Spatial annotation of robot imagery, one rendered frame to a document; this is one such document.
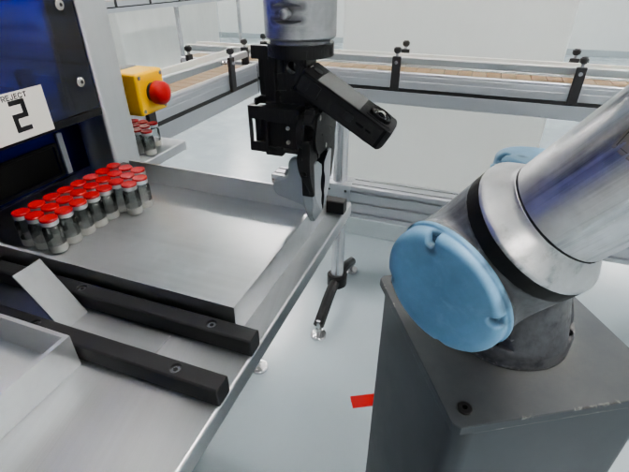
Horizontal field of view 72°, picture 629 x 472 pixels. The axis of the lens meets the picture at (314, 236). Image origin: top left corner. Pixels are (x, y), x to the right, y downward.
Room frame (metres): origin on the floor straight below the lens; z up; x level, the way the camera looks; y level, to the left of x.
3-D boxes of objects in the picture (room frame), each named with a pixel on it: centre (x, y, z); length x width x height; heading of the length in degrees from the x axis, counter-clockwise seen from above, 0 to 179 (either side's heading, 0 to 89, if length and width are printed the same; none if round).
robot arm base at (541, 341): (0.41, -0.25, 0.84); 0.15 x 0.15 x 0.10
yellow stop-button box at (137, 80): (0.80, 0.32, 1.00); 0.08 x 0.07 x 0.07; 70
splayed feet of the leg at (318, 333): (1.40, -0.09, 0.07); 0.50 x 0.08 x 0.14; 160
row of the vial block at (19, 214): (0.54, 0.33, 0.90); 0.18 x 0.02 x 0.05; 159
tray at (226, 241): (0.49, 0.19, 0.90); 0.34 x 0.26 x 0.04; 69
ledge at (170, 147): (0.83, 0.35, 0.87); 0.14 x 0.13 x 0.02; 70
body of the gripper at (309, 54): (0.50, 0.02, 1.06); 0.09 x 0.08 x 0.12; 70
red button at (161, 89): (0.78, 0.28, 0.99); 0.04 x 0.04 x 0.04; 70
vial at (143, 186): (0.57, 0.25, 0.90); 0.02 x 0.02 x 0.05
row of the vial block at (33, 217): (0.53, 0.31, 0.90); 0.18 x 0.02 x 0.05; 159
